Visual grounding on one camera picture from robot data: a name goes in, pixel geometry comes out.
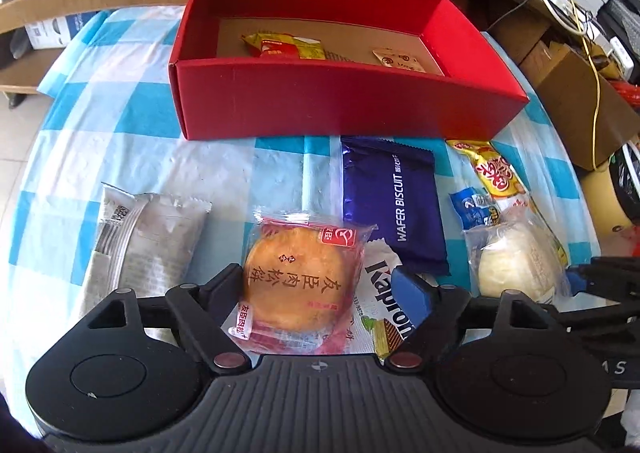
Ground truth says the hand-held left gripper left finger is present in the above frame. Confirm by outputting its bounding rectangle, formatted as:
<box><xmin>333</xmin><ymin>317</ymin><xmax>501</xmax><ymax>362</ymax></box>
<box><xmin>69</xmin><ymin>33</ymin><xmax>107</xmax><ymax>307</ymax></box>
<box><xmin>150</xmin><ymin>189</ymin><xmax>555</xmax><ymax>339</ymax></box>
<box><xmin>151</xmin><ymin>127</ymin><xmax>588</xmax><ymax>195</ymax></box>
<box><xmin>89</xmin><ymin>262</ymin><xmax>251</xmax><ymax>376</ymax></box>

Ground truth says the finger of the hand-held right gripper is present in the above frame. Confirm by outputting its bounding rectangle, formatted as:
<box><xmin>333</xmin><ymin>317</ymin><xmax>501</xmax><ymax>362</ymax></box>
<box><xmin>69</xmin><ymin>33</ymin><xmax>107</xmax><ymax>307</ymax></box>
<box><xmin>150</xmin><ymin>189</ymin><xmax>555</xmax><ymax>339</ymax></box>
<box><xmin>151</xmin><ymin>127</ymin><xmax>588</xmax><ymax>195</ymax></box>
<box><xmin>567</xmin><ymin>257</ymin><xmax>640</xmax><ymax>302</ymax></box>
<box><xmin>557</xmin><ymin>301</ymin><xmax>640</xmax><ymax>350</ymax></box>

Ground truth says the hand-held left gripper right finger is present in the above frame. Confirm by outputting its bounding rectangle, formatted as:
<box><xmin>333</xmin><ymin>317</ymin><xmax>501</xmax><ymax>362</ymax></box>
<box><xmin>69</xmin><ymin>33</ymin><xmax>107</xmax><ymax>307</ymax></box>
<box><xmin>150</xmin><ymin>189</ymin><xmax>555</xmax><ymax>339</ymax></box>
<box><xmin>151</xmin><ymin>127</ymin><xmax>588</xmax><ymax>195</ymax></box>
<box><xmin>386</xmin><ymin>267</ymin><xmax>547</xmax><ymax>369</ymax></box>

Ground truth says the white wafer roll packet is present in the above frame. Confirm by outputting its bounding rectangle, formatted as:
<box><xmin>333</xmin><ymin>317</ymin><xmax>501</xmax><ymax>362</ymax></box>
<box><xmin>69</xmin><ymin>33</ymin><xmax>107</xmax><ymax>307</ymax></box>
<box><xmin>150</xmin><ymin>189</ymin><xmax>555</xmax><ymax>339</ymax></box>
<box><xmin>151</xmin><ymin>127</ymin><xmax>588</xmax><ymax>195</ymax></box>
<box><xmin>345</xmin><ymin>238</ymin><xmax>426</xmax><ymax>365</ymax></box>

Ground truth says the round pastry clear red packet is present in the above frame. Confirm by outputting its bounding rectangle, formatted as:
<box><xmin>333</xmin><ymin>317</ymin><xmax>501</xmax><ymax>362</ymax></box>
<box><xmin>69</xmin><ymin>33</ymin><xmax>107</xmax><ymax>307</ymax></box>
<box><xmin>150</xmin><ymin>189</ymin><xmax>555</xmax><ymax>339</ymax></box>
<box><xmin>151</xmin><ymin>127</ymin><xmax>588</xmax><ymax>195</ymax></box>
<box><xmin>227</xmin><ymin>217</ymin><xmax>377</xmax><ymax>357</ymax></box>

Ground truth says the purple wafer biscuit packet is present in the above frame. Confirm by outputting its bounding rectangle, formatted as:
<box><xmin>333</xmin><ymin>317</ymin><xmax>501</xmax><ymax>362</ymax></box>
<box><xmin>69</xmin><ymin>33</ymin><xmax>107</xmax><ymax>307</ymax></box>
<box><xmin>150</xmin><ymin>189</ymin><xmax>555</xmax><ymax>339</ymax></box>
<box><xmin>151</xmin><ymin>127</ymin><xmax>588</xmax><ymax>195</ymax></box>
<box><xmin>341</xmin><ymin>136</ymin><xmax>451</xmax><ymax>277</ymax></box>

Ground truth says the grey snack packet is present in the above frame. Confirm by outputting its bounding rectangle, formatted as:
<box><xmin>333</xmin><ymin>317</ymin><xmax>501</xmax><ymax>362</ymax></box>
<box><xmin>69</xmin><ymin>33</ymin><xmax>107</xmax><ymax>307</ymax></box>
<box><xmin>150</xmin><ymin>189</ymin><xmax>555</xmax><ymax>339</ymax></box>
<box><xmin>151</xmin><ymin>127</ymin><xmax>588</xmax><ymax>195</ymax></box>
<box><xmin>80</xmin><ymin>182</ymin><xmax>212</xmax><ymax>320</ymax></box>

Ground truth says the yellow mango snack packet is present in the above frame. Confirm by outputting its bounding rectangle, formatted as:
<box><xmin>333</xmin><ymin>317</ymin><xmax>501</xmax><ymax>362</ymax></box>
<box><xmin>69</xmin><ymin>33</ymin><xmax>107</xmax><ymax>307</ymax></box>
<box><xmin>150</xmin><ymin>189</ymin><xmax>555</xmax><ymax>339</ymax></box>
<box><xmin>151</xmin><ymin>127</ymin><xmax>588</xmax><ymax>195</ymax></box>
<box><xmin>446</xmin><ymin>139</ymin><xmax>571</xmax><ymax>266</ymax></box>

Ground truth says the red cardboard box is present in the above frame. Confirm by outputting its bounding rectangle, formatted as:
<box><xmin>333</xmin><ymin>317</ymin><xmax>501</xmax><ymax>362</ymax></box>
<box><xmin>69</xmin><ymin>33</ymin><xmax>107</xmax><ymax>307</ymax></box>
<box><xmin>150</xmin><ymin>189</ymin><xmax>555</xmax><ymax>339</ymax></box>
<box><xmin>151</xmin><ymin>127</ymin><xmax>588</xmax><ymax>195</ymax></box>
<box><xmin>167</xmin><ymin>0</ymin><xmax>530</xmax><ymax>141</ymax></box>

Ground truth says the white bun clear packet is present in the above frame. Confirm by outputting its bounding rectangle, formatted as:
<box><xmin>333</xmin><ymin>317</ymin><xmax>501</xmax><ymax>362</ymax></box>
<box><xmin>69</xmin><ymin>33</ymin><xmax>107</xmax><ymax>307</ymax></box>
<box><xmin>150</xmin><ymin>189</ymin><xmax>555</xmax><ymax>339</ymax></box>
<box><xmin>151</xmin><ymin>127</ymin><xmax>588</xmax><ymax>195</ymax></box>
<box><xmin>462</xmin><ymin>217</ymin><xmax>571</xmax><ymax>306</ymax></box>

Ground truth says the tan round container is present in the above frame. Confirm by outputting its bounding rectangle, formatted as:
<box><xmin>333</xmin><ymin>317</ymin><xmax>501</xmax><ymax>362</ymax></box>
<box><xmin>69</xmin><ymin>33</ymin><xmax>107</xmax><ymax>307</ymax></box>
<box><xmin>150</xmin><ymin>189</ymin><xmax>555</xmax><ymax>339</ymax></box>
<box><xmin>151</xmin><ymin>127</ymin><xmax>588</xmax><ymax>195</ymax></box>
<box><xmin>580</xmin><ymin>160</ymin><xmax>637</xmax><ymax>240</ymax></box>

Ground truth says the small blue snack packet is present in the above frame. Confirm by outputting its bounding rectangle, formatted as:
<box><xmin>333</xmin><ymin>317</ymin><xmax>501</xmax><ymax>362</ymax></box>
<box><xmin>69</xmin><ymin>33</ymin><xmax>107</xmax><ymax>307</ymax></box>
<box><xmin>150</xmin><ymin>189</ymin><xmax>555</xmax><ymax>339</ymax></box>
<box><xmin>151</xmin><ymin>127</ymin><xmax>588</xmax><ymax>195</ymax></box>
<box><xmin>448</xmin><ymin>187</ymin><xmax>503</xmax><ymax>232</ymax></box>

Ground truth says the brown cardboard box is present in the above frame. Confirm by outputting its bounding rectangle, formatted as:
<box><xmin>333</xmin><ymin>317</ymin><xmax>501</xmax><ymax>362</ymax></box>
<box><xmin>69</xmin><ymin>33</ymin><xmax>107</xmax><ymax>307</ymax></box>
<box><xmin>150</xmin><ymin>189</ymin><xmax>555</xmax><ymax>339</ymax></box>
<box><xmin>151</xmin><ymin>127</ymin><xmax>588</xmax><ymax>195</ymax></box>
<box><xmin>520</xmin><ymin>40</ymin><xmax>640</xmax><ymax>172</ymax></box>

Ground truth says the blue white checked tablecloth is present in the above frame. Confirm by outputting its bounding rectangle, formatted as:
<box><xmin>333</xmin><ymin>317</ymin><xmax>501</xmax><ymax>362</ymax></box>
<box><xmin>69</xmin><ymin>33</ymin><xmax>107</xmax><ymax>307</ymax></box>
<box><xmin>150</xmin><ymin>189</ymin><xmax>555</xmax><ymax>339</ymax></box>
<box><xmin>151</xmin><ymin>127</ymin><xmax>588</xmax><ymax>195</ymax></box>
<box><xmin>10</xmin><ymin>6</ymin><xmax>601</xmax><ymax>336</ymax></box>

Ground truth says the small brown snack packet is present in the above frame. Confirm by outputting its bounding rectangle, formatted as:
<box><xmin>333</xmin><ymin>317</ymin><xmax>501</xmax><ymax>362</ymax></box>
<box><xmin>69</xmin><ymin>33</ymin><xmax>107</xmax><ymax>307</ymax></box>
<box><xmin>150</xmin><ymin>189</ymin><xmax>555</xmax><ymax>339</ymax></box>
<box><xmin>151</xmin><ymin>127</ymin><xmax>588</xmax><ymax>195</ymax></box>
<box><xmin>372</xmin><ymin>47</ymin><xmax>445</xmax><ymax>77</ymax></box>

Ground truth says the white power strip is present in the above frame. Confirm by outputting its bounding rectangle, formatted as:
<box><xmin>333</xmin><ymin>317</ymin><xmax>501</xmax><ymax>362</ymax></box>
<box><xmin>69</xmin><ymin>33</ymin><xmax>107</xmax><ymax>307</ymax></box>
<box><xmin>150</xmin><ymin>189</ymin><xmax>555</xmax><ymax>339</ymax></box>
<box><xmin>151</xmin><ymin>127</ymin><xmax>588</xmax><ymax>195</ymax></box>
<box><xmin>595</xmin><ymin>22</ymin><xmax>635</xmax><ymax>75</ymax></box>

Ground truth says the yellow red snack packet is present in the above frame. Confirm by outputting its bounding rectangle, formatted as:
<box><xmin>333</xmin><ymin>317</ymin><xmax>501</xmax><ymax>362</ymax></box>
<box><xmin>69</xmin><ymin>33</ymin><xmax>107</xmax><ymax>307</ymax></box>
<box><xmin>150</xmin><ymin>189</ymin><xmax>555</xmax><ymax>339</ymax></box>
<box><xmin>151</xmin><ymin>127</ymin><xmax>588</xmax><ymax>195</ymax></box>
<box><xmin>241</xmin><ymin>32</ymin><xmax>326</xmax><ymax>60</ymax></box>

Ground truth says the white blue printed carton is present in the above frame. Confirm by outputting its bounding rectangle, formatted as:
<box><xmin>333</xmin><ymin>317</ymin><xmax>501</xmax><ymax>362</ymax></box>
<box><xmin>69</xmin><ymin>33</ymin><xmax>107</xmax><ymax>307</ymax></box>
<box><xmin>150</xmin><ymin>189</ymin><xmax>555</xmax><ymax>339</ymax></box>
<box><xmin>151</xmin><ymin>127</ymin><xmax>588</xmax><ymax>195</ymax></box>
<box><xmin>25</xmin><ymin>10</ymin><xmax>99</xmax><ymax>52</ymax></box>

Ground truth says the yellow cable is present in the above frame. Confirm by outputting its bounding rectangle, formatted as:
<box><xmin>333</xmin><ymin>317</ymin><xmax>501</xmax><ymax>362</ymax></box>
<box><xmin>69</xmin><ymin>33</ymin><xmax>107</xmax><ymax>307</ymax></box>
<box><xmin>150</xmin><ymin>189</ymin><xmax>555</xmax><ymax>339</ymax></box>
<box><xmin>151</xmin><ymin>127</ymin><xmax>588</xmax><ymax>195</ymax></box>
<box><xmin>480</xmin><ymin>0</ymin><xmax>603</xmax><ymax>170</ymax></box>

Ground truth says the black cable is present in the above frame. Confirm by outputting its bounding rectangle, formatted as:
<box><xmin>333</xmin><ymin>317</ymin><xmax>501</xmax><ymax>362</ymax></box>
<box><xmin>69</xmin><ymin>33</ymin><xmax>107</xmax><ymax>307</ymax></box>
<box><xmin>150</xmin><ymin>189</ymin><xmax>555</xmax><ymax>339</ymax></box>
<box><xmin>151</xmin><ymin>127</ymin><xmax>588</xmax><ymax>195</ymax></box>
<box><xmin>486</xmin><ymin>0</ymin><xmax>553</xmax><ymax>31</ymax></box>

